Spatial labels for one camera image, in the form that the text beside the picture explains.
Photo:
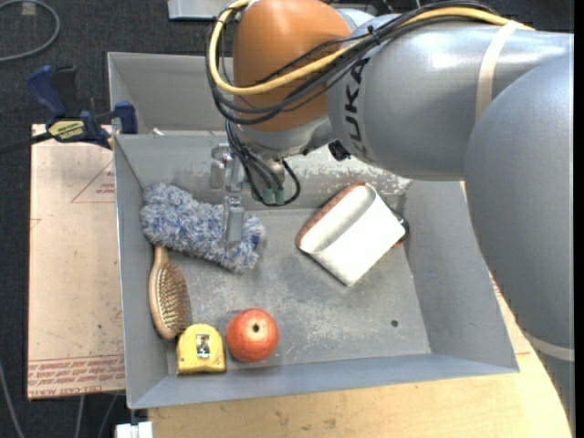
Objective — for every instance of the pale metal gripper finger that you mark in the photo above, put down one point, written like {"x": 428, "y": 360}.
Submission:
{"x": 235, "y": 224}
{"x": 218, "y": 167}

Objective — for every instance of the black cylinder on white bracket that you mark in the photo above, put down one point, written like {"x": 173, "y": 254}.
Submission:
{"x": 340, "y": 150}

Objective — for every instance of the brown cardboard board, red print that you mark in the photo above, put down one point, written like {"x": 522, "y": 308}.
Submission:
{"x": 73, "y": 267}

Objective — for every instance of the yellow tape measure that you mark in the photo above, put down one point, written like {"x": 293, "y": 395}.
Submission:
{"x": 201, "y": 349}

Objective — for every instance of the wooden hairbrush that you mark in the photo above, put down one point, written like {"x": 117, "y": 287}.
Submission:
{"x": 169, "y": 299}

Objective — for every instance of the grey metal bin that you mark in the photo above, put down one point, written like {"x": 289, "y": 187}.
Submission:
{"x": 319, "y": 308}

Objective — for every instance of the red apple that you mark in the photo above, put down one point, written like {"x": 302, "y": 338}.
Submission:
{"x": 252, "y": 336}

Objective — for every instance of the blue and white fluffy duster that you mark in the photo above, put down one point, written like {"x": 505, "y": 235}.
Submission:
{"x": 187, "y": 224}

